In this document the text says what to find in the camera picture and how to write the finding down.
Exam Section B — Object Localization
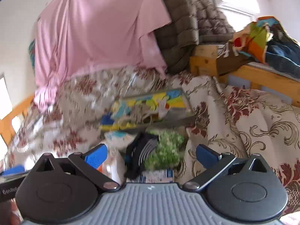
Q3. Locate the pink hanging sheet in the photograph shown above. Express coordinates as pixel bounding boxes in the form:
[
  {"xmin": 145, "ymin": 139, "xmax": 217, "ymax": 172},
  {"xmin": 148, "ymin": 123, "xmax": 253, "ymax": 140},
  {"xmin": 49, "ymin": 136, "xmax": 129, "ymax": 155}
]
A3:
[{"xmin": 34, "ymin": 0, "xmax": 171, "ymax": 111}]

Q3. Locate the blue denim clothing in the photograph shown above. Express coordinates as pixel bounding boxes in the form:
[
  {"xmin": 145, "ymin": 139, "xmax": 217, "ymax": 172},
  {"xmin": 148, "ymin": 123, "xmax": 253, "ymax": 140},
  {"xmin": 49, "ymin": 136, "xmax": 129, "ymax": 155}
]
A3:
[{"xmin": 265, "ymin": 40, "xmax": 299, "ymax": 78}]

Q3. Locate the floral satin bedspread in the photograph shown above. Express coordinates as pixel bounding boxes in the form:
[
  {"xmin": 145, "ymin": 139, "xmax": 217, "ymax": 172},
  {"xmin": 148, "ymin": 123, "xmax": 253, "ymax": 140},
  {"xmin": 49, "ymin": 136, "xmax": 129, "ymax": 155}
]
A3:
[{"xmin": 1, "ymin": 67, "xmax": 299, "ymax": 224}]

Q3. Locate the colourful patchwork bag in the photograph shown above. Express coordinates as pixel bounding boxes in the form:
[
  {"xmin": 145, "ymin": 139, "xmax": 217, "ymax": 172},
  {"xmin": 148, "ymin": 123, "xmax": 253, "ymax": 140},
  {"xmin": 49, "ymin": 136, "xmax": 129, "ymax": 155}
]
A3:
[{"xmin": 232, "ymin": 16, "xmax": 286, "ymax": 64}]

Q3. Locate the white air conditioner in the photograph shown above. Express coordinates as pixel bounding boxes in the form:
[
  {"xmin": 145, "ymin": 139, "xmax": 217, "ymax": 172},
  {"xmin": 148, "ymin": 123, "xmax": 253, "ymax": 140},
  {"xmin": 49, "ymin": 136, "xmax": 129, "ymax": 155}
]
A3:
[{"xmin": 213, "ymin": 0, "xmax": 260, "ymax": 16}]

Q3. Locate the brown quilted jacket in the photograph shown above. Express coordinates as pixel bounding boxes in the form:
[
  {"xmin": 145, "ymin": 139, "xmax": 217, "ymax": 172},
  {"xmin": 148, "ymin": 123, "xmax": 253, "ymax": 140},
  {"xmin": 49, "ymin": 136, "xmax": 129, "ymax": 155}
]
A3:
[{"xmin": 154, "ymin": 0, "xmax": 234, "ymax": 74}]

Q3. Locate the person's left hand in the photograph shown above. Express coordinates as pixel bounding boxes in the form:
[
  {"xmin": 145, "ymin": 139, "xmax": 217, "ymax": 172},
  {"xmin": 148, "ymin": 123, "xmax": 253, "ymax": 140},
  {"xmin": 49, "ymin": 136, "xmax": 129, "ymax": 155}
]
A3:
[{"xmin": 0, "ymin": 199, "xmax": 23, "ymax": 225}]

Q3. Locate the blue white printed packet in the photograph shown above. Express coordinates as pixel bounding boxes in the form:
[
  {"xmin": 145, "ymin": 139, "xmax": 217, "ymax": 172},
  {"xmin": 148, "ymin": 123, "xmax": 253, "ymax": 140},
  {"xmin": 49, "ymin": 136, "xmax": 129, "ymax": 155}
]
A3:
[{"xmin": 137, "ymin": 169, "xmax": 174, "ymax": 183}]

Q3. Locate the colourful cartoon wall poster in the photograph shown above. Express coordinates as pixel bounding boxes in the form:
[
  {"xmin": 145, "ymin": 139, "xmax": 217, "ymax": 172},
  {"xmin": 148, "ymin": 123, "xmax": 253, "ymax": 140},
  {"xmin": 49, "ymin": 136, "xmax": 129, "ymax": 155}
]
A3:
[{"xmin": 28, "ymin": 40, "xmax": 35, "ymax": 69}]

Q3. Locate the wooden bunk bed frame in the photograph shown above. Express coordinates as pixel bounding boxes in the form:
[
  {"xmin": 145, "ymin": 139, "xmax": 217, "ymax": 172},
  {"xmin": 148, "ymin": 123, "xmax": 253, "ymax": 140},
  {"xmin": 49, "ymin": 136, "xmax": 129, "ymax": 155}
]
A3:
[{"xmin": 189, "ymin": 44, "xmax": 299, "ymax": 107}]

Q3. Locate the dark striped sock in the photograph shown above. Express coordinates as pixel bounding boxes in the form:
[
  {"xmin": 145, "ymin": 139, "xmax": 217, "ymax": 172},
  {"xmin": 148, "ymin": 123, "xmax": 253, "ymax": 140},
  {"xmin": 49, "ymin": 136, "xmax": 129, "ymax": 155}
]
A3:
[{"xmin": 124, "ymin": 133, "xmax": 159, "ymax": 179}]

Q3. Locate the grey knitted cloth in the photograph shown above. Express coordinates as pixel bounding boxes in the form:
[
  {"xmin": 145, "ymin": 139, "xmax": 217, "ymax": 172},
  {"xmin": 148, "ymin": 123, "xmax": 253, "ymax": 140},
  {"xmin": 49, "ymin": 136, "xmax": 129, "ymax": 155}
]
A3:
[{"xmin": 129, "ymin": 104, "xmax": 153, "ymax": 125}]

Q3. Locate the green fluffy cloth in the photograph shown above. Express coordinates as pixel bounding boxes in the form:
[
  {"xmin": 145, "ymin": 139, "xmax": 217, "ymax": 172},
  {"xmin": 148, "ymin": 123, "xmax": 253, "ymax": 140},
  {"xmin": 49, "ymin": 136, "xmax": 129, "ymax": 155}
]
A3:
[{"xmin": 144, "ymin": 129, "xmax": 185, "ymax": 171}]

